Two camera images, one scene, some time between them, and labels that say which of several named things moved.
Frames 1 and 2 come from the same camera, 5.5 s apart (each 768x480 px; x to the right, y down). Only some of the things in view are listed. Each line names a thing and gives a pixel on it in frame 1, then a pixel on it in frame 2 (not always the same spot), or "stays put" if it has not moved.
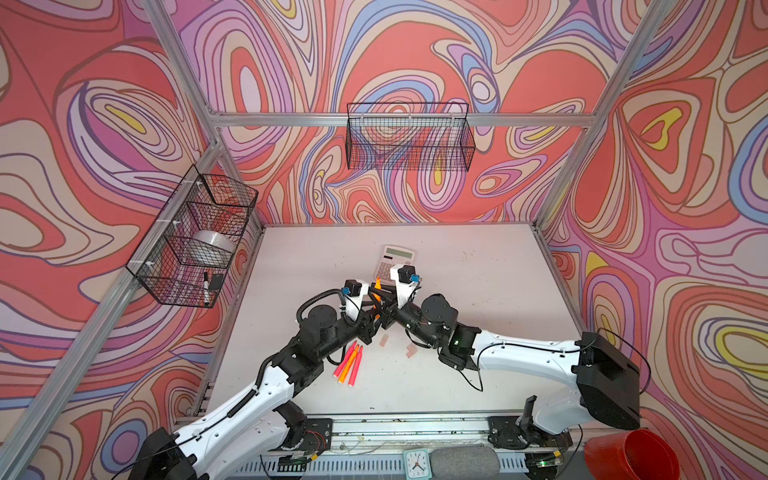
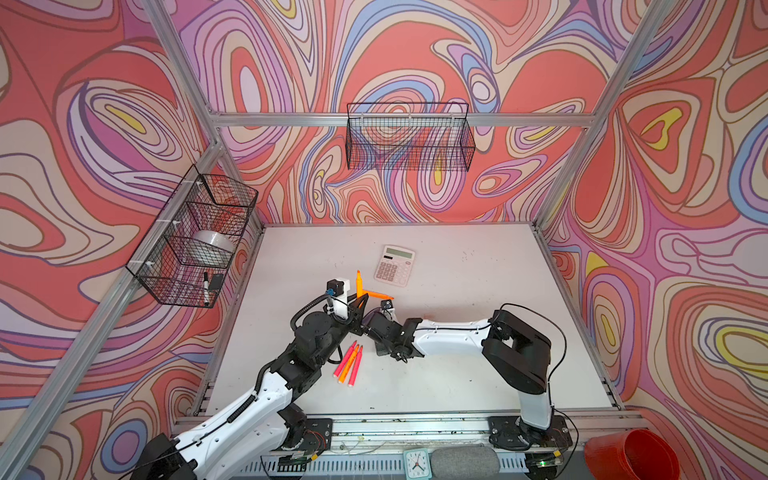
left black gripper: (368, 315) stays put
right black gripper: (395, 311) → (377, 321)
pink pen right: (355, 366) stays put
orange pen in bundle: (348, 366) stays put
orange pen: (378, 287) → (359, 284)
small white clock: (417, 464) stays put
